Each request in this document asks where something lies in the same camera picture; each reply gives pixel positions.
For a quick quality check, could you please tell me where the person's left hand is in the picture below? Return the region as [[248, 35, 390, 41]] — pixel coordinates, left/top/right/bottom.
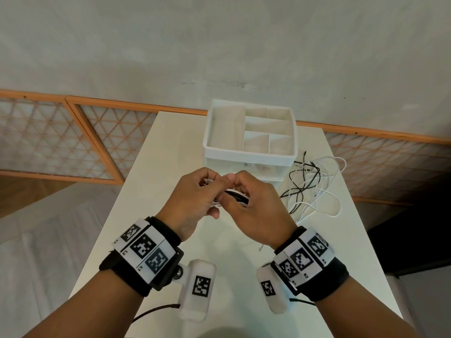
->
[[155, 167, 223, 242]]

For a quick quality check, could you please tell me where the person's right hand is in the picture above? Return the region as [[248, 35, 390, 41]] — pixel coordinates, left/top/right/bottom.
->
[[215, 170, 299, 250]]

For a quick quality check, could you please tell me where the black and white cable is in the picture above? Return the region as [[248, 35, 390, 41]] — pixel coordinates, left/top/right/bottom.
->
[[200, 179, 251, 209]]

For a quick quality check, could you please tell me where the person's right forearm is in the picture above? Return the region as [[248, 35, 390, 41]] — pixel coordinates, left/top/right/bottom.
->
[[312, 276, 425, 338]]

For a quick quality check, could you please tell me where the person's left forearm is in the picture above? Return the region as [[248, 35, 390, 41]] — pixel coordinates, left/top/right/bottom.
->
[[21, 267, 156, 338]]

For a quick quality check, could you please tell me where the white compartment organizer box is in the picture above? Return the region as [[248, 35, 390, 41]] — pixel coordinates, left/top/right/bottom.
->
[[202, 99, 299, 184]]

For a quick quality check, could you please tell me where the black wristband with marker tags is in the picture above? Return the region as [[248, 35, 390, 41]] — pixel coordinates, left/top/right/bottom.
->
[[270, 227, 350, 302], [99, 216, 185, 298]]

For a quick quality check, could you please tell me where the orange wooden lattice panel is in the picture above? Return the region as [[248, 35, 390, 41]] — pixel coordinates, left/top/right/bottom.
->
[[0, 89, 124, 186], [295, 120, 451, 208], [65, 96, 208, 183]]

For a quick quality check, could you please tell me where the dark cabinet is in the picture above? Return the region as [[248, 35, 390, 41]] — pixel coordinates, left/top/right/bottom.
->
[[366, 186, 451, 278]]

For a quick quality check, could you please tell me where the tangled black cable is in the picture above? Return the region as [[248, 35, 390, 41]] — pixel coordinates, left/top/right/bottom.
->
[[280, 150, 322, 215]]

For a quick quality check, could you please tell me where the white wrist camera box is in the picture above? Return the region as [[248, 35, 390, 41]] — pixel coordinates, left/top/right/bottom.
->
[[177, 259, 217, 323], [256, 265, 296, 315]]

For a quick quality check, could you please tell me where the tangled white cable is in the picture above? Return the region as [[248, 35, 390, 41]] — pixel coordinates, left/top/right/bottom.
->
[[299, 156, 348, 195], [287, 186, 342, 225]]

